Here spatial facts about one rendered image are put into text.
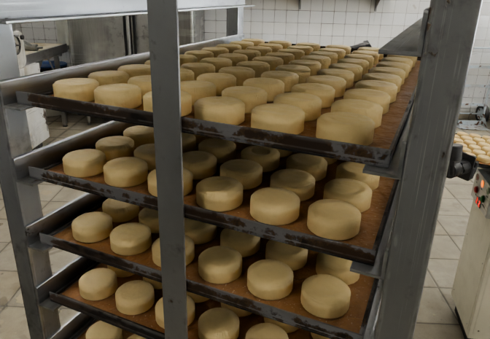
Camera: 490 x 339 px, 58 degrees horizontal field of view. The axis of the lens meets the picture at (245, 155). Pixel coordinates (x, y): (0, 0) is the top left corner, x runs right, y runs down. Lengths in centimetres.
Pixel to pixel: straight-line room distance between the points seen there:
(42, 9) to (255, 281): 39
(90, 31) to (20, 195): 474
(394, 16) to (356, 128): 574
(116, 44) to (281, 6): 210
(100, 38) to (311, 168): 482
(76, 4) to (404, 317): 51
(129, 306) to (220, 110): 30
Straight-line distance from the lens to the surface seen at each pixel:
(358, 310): 49
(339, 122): 38
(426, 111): 33
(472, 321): 243
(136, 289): 62
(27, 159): 58
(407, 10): 614
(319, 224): 41
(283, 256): 52
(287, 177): 49
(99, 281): 65
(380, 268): 40
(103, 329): 71
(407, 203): 35
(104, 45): 526
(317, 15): 590
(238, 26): 103
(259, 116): 39
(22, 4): 56
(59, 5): 60
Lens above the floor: 162
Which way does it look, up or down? 21 degrees down
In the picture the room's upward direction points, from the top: 1 degrees clockwise
